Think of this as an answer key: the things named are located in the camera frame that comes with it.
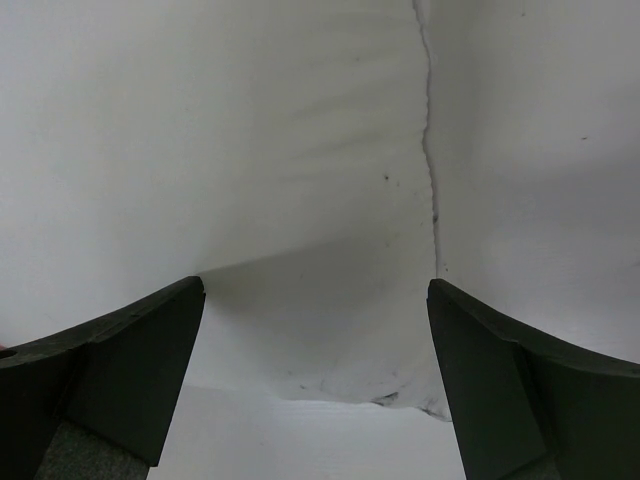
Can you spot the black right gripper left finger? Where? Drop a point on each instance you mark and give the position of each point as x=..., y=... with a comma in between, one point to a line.
x=96, y=401

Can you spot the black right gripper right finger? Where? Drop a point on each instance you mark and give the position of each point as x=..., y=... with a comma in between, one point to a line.
x=527, y=405

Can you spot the white pillow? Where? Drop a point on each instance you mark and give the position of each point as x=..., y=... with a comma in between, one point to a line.
x=317, y=163

